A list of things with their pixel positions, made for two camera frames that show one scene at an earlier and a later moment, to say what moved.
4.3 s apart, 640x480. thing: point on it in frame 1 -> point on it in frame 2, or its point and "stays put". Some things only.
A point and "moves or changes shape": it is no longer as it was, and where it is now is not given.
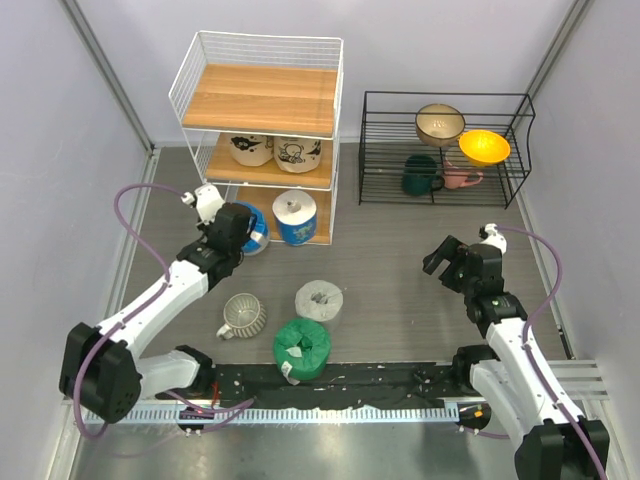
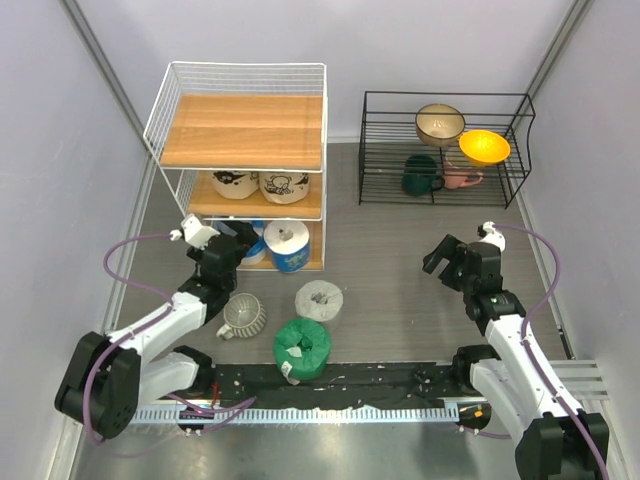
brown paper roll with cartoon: (297, 155) -> (283, 187)
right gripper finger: (452, 278) stays put
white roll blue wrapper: (296, 214) -> (288, 243)
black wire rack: (446, 148) stays put
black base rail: (335, 385) stays put
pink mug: (457, 171) stays put
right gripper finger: (450, 249) stays put
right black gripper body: (469, 282) stays put
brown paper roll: (251, 150) -> (235, 184)
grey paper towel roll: (318, 300) stays put
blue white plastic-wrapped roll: (259, 237) moves or changes shape
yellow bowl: (484, 147) stays put
